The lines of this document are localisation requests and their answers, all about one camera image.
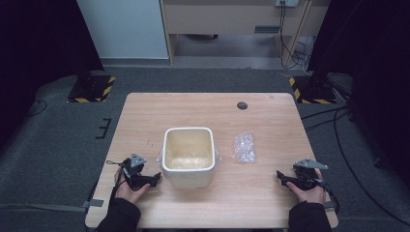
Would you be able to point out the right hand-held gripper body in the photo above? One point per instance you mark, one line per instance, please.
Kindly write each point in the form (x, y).
(307, 174)

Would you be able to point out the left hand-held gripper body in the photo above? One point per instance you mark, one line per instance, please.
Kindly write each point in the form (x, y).
(135, 170)

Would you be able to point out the person's right hand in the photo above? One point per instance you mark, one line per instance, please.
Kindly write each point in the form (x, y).
(307, 195)

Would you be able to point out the person's left hand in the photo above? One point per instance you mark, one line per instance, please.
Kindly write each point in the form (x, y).
(129, 192)

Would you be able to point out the white square plastic bin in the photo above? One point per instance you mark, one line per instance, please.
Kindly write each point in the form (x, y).
(188, 154)

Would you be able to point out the crumpled clear plastic bag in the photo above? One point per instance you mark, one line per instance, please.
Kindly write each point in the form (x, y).
(244, 147)

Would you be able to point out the black round table grommet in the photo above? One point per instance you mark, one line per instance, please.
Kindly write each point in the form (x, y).
(242, 105)

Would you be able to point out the black stand base striped edge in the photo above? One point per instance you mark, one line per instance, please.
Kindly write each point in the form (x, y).
(312, 90)
(92, 88)

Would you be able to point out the black curtain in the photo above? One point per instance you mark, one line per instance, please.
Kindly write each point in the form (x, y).
(38, 48)
(370, 64)

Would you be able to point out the white cabinet panel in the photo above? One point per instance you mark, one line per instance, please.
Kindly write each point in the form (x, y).
(124, 29)

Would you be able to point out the grey power strip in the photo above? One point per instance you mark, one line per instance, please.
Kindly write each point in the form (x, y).
(286, 2)

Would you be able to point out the grey table bracket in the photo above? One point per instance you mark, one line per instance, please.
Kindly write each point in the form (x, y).
(329, 205)
(93, 203)

